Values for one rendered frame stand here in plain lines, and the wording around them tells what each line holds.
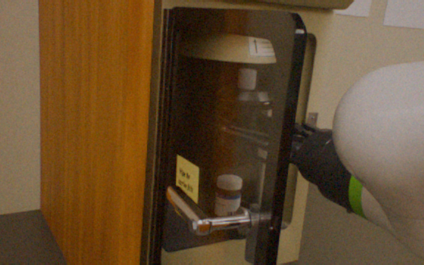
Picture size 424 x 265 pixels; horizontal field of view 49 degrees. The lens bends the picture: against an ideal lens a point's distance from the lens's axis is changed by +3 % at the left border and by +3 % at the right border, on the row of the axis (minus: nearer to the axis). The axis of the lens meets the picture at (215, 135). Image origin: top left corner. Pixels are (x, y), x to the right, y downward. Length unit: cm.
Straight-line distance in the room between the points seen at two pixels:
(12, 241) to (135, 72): 52
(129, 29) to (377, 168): 31
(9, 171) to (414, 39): 130
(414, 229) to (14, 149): 84
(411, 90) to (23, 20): 82
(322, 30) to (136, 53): 38
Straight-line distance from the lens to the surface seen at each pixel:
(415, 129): 36
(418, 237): 46
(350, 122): 37
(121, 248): 61
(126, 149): 56
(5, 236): 99
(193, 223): 41
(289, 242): 90
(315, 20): 80
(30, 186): 111
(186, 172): 56
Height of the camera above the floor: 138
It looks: 14 degrees down
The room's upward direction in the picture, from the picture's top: 5 degrees clockwise
